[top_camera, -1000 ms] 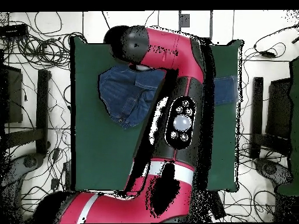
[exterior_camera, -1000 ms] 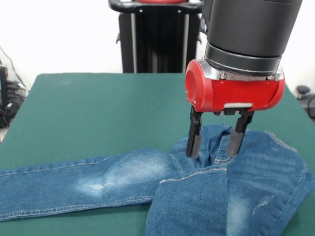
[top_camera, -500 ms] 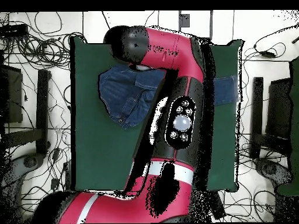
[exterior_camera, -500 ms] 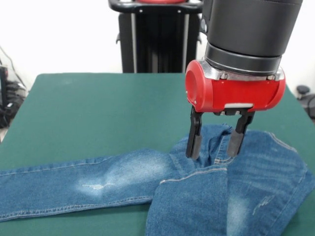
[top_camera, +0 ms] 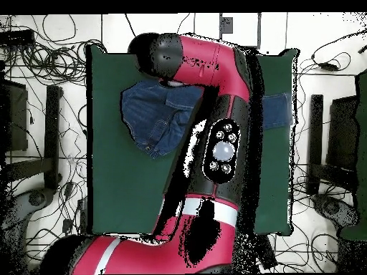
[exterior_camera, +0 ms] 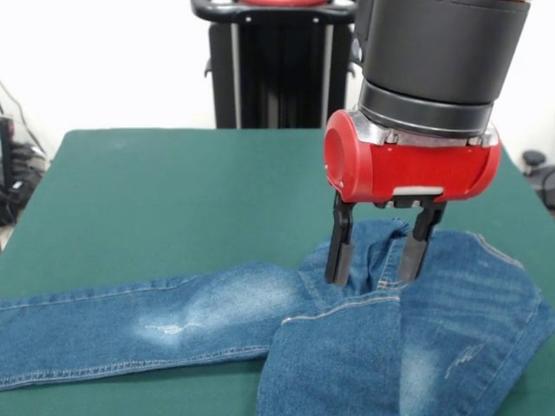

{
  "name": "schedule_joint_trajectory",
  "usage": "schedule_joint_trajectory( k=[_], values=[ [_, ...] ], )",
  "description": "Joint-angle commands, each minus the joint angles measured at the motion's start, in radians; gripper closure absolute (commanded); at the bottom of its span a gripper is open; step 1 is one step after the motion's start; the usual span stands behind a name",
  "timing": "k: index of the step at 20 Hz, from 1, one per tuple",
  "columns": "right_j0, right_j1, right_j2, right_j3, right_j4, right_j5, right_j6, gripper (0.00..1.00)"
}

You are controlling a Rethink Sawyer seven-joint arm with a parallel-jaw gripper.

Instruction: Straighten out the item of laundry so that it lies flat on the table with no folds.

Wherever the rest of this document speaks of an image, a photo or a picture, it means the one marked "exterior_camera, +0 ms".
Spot blue denim jeans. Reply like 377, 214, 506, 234
0, 218, 555, 416

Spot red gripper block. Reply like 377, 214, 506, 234
323, 109, 503, 286

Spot dark green table cloth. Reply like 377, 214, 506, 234
0, 127, 555, 416

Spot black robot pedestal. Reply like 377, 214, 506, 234
190, 0, 361, 130

